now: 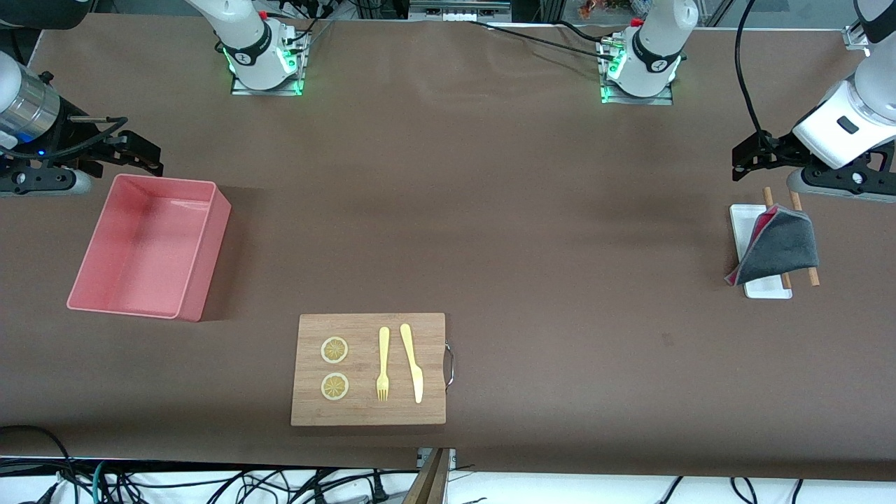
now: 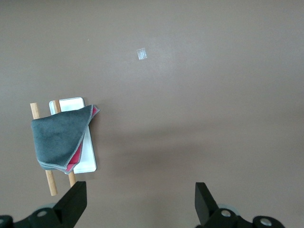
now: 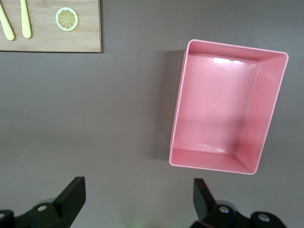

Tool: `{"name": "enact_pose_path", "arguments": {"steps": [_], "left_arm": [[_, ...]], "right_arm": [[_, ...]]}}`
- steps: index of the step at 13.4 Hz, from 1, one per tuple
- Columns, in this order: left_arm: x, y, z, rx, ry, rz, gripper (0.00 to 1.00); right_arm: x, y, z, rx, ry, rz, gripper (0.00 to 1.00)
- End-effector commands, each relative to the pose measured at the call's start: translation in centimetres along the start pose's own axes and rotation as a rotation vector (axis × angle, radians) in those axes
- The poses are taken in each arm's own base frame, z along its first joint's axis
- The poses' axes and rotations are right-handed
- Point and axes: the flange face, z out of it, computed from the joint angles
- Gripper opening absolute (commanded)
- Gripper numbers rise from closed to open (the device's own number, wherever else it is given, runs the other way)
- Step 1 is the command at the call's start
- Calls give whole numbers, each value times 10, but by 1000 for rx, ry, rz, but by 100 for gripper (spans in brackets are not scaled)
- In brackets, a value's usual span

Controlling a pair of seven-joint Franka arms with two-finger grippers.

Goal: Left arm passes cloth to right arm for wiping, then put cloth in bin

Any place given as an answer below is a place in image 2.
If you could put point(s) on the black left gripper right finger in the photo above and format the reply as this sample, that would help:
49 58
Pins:
206 206

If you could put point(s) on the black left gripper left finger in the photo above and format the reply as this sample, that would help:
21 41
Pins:
71 204

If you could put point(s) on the grey and red cloth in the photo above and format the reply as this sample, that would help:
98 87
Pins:
57 137

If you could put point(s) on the wooden rack rod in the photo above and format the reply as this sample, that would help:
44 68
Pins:
72 179
51 183

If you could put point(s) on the white rectangular rack tray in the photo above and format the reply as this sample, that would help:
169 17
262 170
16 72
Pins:
89 152

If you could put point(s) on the small clear tape piece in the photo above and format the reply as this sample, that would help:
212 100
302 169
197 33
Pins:
141 54

